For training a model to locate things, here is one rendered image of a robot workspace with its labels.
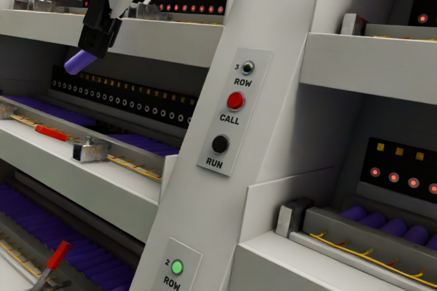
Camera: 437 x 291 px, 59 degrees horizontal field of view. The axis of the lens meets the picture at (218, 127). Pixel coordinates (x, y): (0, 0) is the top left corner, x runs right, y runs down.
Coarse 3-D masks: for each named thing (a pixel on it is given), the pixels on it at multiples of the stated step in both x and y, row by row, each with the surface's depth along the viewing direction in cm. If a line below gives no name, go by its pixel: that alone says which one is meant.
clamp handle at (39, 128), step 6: (36, 126) 44; (42, 126) 44; (42, 132) 43; (48, 132) 44; (54, 132) 44; (60, 138) 45; (66, 138) 46; (90, 138) 49; (78, 144) 47; (84, 144) 48; (90, 144) 49
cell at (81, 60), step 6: (78, 54) 47; (84, 54) 46; (90, 54) 46; (72, 60) 47; (78, 60) 47; (84, 60) 46; (90, 60) 47; (66, 66) 48; (72, 66) 47; (78, 66) 47; (84, 66) 47; (72, 72) 48
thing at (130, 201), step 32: (32, 96) 87; (64, 96) 83; (0, 128) 59; (32, 128) 63; (160, 128) 65; (32, 160) 53; (64, 160) 48; (64, 192) 48; (96, 192) 44; (128, 192) 41; (160, 192) 38; (128, 224) 41
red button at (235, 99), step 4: (236, 92) 36; (232, 96) 36; (236, 96) 36; (240, 96) 36; (228, 100) 36; (232, 100) 36; (236, 100) 36; (240, 100) 36; (228, 104) 36; (232, 104) 36; (236, 104) 36; (240, 104) 36; (232, 108) 36; (236, 108) 36
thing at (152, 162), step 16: (0, 96) 74; (16, 112) 68; (32, 112) 64; (48, 128) 61; (64, 128) 58; (80, 128) 57; (112, 144) 52; (128, 144) 52; (128, 160) 48; (144, 160) 48; (160, 160) 46; (160, 176) 44
